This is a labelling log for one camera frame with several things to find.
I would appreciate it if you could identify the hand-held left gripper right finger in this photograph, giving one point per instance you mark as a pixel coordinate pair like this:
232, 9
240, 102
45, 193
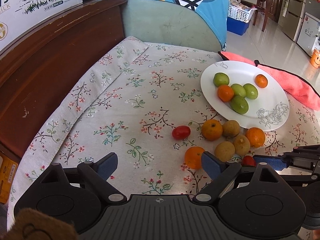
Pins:
212, 165

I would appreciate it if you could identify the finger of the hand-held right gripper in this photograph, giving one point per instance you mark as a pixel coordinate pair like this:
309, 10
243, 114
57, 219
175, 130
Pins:
277, 162

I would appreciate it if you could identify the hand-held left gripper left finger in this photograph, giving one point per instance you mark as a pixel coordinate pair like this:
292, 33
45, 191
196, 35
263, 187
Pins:
107, 166

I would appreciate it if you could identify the tan longan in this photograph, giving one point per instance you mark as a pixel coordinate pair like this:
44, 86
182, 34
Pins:
242, 145
231, 128
225, 151

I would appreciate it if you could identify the small orange mandarin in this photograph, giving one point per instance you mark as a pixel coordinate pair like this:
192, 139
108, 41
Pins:
212, 129
194, 157
255, 137
261, 81
225, 93

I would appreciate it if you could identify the red cherry tomato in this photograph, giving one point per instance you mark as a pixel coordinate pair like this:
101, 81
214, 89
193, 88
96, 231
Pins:
248, 160
181, 132

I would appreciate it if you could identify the white plate with flower print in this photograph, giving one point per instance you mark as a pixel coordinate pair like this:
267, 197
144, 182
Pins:
272, 97

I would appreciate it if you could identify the green jujube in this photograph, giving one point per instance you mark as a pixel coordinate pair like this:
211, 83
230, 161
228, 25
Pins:
221, 79
250, 91
239, 105
238, 90

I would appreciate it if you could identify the floral tablecloth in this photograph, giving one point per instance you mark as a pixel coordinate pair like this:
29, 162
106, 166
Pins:
112, 100

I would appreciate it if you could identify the pink towel with black trim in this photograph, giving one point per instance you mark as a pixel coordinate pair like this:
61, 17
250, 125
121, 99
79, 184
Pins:
300, 90

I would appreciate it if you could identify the brown fuzzy cloth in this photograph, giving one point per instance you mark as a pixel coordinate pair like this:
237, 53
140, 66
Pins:
30, 227

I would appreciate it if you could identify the yellow cardboard box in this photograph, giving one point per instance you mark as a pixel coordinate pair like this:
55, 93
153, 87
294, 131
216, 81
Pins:
7, 177

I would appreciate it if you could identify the orange bucket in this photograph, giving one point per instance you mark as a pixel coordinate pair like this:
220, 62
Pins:
315, 58

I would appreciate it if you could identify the white appliance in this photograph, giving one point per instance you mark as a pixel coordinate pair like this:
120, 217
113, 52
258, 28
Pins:
308, 35

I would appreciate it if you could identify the blue plastic bin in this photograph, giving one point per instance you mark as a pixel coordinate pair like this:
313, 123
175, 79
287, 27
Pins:
237, 27

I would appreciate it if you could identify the silver refrigerator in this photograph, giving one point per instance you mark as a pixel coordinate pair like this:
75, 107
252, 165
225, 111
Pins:
292, 10

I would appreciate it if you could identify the white plastic basket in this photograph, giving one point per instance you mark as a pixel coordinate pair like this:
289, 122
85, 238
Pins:
240, 12

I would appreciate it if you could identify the white printed milk carton box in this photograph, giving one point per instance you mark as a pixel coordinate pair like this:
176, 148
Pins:
37, 5

